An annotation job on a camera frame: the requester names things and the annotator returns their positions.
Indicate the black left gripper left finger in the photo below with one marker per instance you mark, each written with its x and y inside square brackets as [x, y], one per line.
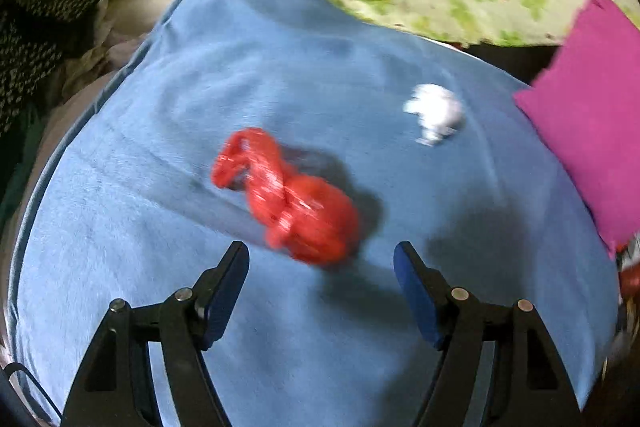
[114, 385]

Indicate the small red knotted bag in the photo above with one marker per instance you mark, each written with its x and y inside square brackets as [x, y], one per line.
[314, 221]

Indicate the white paper ball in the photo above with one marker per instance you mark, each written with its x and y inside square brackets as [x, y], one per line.
[440, 114]

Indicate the blue blanket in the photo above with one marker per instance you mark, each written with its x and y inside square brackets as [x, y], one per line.
[125, 208]

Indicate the pink pillow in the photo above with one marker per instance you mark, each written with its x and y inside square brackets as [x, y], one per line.
[585, 107]

